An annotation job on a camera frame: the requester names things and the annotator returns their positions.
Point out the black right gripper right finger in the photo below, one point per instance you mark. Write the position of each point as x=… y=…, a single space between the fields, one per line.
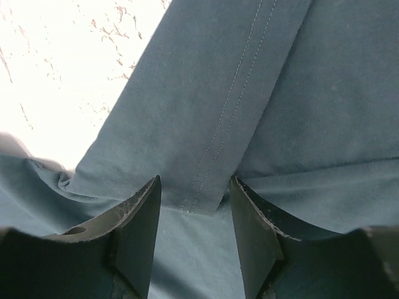
x=282 y=256

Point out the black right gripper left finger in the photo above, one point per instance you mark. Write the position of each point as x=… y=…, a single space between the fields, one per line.
x=109 y=256

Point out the blue-grey t-shirt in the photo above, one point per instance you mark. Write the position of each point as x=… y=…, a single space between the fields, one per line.
x=297 y=99

